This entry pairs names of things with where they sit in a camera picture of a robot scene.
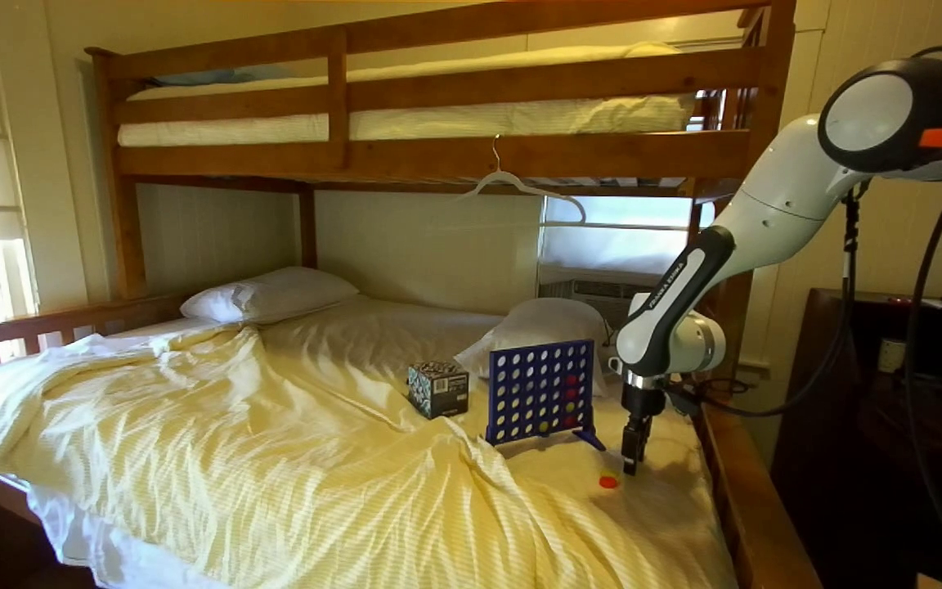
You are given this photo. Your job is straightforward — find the white pillow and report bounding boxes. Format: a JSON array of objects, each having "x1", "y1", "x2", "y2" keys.
[
  {"x1": 453, "y1": 294, "x2": 619, "y2": 384},
  {"x1": 176, "y1": 264, "x2": 365, "y2": 330}
]

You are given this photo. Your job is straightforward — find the window behind bed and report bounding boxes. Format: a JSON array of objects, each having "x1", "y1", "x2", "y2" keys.
[{"x1": 535, "y1": 192, "x2": 720, "y2": 328}]

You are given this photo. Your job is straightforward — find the white cup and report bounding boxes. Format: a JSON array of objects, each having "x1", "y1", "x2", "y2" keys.
[{"x1": 878, "y1": 334, "x2": 912, "y2": 377}]

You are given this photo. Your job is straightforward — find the wooden bunk bed frame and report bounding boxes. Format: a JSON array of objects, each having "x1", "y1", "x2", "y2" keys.
[{"x1": 0, "y1": 0, "x2": 826, "y2": 589}]

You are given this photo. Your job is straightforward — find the bunk mattress with cream sheet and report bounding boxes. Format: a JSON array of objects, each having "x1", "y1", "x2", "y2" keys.
[{"x1": 115, "y1": 43, "x2": 754, "y2": 151}]

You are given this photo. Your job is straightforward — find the pale yellow blanket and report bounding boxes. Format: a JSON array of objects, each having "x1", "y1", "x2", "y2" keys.
[{"x1": 0, "y1": 316, "x2": 739, "y2": 589}]

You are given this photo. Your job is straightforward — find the white bed sheet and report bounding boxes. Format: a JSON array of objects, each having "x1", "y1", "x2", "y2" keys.
[{"x1": 23, "y1": 292, "x2": 511, "y2": 589}]

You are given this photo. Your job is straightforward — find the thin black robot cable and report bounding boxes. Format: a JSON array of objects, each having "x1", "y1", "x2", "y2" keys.
[{"x1": 686, "y1": 178, "x2": 874, "y2": 423}]

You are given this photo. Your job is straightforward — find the white clothes hanger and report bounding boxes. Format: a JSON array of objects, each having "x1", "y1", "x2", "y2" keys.
[{"x1": 458, "y1": 143, "x2": 591, "y2": 231}]

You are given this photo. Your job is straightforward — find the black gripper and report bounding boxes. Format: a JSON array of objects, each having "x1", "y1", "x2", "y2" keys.
[{"x1": 619, "y1": 371, "x2": 671, "y2": 477}]

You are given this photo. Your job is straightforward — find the blue connect four grid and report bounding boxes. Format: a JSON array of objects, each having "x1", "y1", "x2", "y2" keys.
[{"x1": 485, "y1": 339, "x2": 610, "y2": 456}]

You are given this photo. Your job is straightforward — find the dark wooden dresser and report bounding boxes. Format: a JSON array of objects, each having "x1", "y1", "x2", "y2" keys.
[{"x1": 770, "y1": 285, "x2": 942, "y2": 589}]

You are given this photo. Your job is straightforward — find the patterned cube box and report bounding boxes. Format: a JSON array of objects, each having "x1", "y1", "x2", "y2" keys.
[{"x1": 402, "y1": 361, "x2": 474, "y2": 423}]

